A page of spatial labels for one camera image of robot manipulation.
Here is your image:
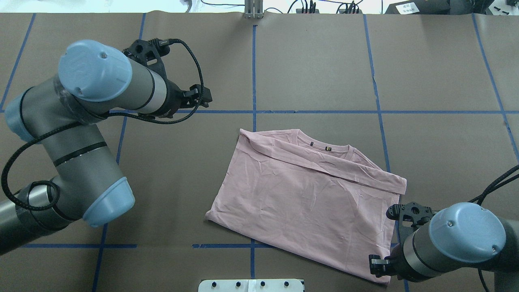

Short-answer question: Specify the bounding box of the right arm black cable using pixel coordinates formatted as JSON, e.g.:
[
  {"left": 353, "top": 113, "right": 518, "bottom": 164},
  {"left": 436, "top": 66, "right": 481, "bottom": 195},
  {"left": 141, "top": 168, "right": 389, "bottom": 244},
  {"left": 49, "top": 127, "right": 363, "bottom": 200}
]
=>
[{"left": 468, "top": 164, "right": 519, "bottom": 292}]

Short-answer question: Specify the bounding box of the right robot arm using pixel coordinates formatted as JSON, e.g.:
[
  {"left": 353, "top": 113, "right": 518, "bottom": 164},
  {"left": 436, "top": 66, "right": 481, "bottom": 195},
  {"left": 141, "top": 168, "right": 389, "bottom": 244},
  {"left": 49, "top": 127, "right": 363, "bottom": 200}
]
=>
[{"left": 369, "top": 202, "right": 519, "bottom": 292}]

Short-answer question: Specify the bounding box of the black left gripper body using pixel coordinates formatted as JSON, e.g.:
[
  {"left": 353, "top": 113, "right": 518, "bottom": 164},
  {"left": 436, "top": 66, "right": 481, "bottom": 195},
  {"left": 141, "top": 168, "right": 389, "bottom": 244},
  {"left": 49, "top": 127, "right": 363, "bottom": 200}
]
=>
[{"left": 161, "top": 79, "right": 186, "bottom": 118}]

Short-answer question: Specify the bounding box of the pink Snoopy t-shirt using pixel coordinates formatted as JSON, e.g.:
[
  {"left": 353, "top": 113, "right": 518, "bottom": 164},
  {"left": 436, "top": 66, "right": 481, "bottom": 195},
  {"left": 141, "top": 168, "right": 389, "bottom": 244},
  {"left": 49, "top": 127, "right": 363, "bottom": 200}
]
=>
[{"left": 205, "top": 129, "right": 407, "bottom": 286}]

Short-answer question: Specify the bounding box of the aluminium frame post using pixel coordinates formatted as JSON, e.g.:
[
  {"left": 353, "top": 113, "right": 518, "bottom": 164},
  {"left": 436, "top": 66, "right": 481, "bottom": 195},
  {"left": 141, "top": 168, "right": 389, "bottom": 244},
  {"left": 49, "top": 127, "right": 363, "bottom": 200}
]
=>
[{"left": 243, "top": 0, "right": 264, "bottom": 19}]

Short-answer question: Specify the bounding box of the black power supply box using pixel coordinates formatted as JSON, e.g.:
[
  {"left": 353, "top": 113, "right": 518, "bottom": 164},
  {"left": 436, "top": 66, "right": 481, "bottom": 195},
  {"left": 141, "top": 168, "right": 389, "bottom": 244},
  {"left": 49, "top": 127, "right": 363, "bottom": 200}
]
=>
[{"left": 384, "top": 0, "right": 450, "bottom": 15}]

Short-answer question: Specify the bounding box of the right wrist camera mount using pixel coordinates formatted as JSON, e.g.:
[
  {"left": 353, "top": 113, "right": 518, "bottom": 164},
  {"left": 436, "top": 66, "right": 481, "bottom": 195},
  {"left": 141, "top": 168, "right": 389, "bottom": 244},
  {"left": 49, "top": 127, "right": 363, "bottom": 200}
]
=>
[{"left": 386, "top": 202, "right": 438, "bottom": 231}]

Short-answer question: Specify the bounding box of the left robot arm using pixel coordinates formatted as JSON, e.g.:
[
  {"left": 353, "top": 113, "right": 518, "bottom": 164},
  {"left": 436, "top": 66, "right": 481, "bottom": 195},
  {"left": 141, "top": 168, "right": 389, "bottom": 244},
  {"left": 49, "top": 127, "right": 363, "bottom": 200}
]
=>
[{"left": 1, "top": 39, "right": 212, "bottom": 255}]

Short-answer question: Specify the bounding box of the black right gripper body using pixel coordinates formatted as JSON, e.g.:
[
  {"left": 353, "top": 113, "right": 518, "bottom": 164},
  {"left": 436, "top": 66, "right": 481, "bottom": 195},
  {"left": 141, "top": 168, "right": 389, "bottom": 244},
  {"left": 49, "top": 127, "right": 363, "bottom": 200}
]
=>
[{"left": 384, "top": 243, "right": 406, "bottom": 280}]

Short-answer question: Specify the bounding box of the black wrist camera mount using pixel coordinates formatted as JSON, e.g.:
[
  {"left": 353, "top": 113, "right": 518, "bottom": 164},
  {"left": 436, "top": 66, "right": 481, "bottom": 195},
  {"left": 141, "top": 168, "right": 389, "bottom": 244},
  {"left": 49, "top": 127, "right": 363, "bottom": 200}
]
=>
[{"left": 122, "top": 38, "right": 170, "bottom": 78}]

